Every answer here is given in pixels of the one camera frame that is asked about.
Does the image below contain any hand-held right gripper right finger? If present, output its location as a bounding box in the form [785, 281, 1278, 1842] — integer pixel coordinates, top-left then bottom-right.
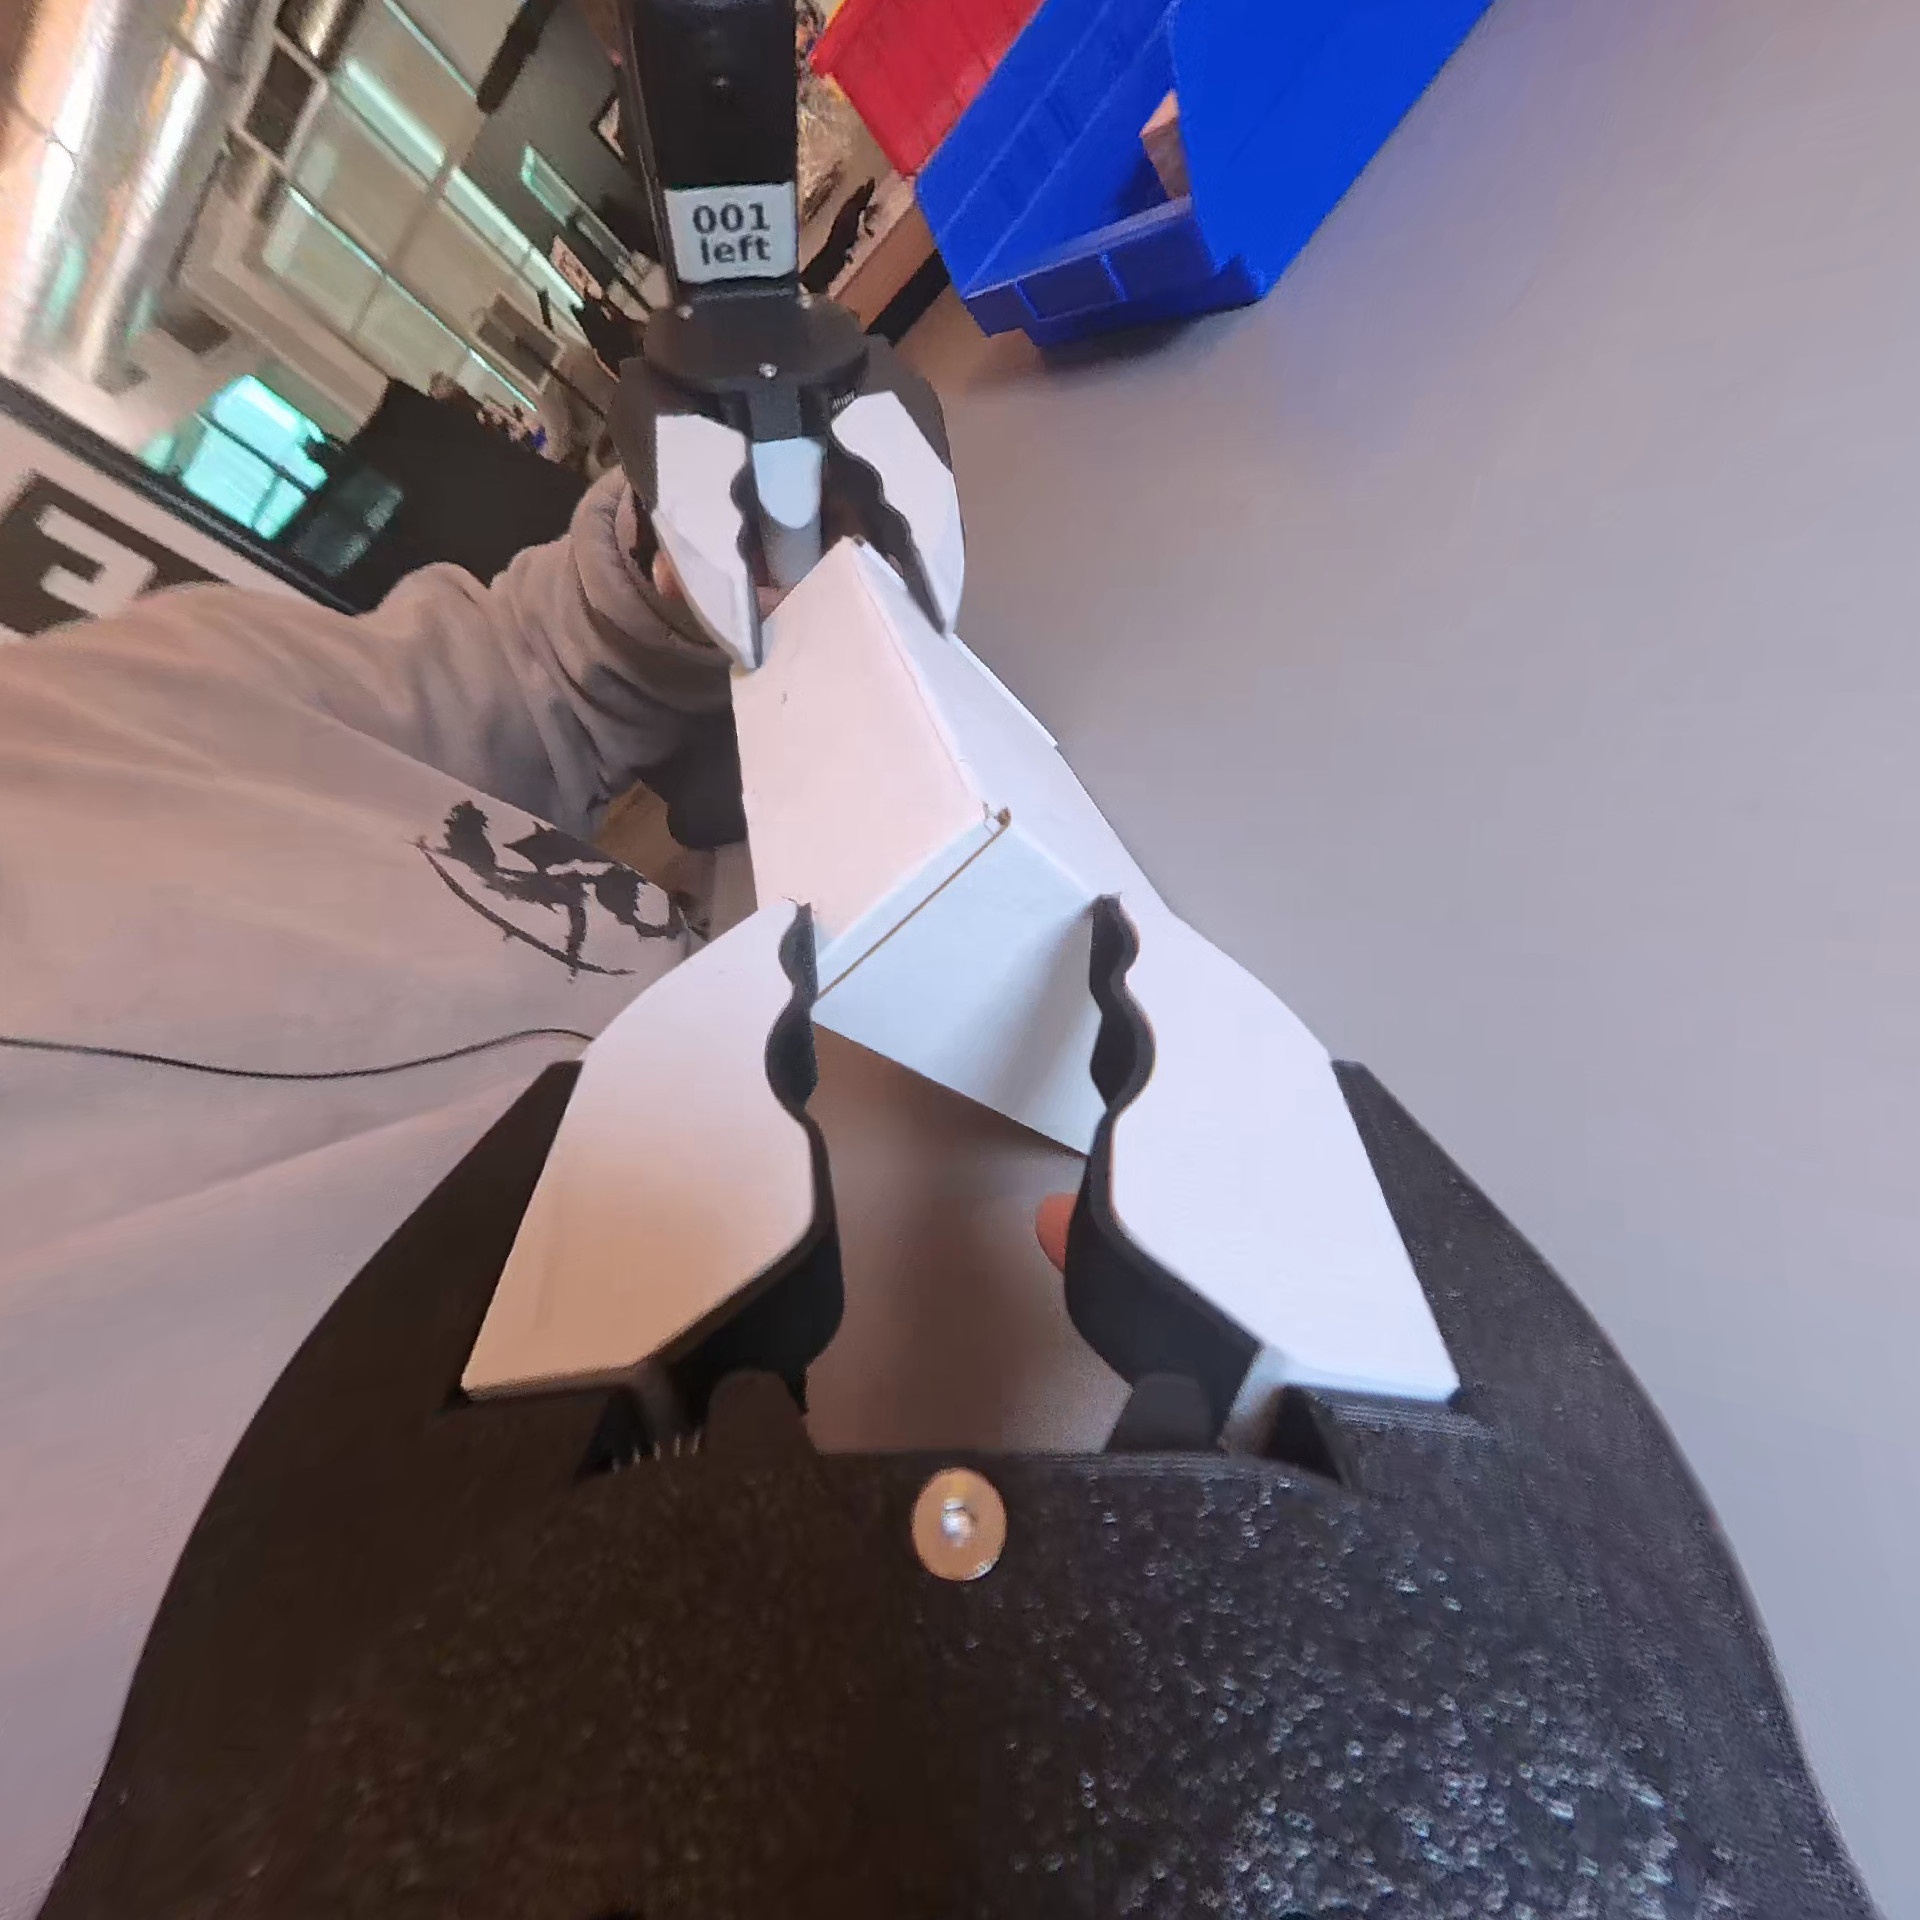
[1062, 892, 1461, 1445]

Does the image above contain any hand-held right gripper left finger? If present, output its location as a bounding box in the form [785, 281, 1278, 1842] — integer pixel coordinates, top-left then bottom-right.
[462, 900, 845, 1413]

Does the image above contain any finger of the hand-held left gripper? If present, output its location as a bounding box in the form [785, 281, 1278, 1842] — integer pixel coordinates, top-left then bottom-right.
[824, 393, 965, 636]
[648, 411, 771, 672]

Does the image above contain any white cardboard box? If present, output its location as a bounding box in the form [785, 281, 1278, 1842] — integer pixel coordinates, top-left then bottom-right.
[732, 537, 1203, 1156]

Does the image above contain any blue plastic bin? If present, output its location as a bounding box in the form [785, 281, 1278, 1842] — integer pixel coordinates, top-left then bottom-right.
[915, 0, 1501, 353]

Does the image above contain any person's left forearm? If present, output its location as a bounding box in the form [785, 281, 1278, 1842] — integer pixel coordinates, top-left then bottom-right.
[353, 479, 753, 848]

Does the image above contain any red plastic bin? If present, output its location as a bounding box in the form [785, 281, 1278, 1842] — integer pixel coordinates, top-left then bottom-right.
[809, 0, 1051, 140]

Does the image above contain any person's grey sweatshirt torso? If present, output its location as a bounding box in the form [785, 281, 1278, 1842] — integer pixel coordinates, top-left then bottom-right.
[0, 583, 769, 1517]

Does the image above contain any black white printed sign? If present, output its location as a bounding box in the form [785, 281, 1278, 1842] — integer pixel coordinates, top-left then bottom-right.
[0, 376, 369, 648]

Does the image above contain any thin black cable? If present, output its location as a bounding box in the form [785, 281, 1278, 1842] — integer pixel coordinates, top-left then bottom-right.
[0, 1024, 601, 1081]

